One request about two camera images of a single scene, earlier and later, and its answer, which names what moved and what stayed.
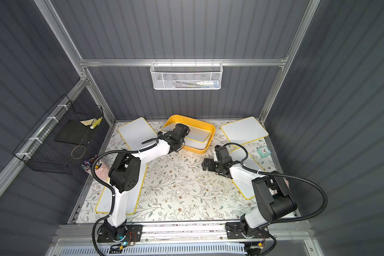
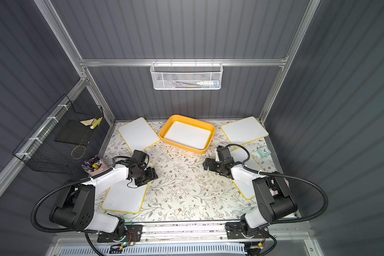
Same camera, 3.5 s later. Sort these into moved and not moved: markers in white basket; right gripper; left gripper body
Moved: left gripper body
Not moved: right gripper; markers in white basket
